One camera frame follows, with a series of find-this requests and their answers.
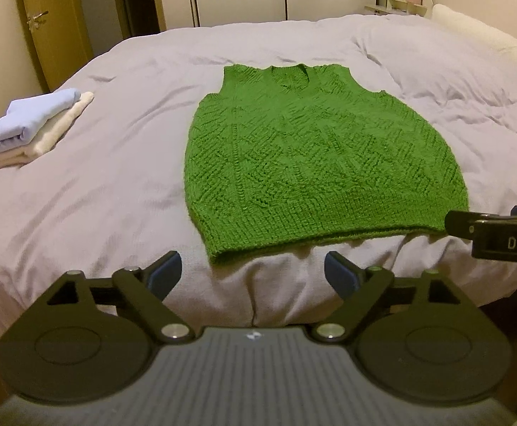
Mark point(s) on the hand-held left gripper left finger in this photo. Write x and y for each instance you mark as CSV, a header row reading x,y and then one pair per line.
x,y
170,271

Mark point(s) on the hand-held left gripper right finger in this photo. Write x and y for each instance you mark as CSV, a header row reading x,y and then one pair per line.
x,y
339,275

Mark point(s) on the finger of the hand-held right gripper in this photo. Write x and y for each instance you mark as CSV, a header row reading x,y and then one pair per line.
x,y
459,223

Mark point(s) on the green knitted vest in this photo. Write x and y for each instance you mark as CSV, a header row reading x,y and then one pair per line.
x,y
316,151

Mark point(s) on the bed with grey duvet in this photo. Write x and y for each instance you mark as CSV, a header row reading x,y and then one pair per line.
x,y
107,213

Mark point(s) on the folded cream garment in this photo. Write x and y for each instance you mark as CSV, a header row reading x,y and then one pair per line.
x,y
52,135

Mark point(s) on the cream pillow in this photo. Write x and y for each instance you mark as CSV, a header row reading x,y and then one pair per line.
x,y
485,33

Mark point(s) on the folded light blue garment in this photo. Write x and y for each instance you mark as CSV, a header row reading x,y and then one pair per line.
x,y
32,115

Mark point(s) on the white vanity table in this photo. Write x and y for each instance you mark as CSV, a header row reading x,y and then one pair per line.
x,y
394,9

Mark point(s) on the yellow wooden door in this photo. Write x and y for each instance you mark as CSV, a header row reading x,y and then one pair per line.
x,y
58,13

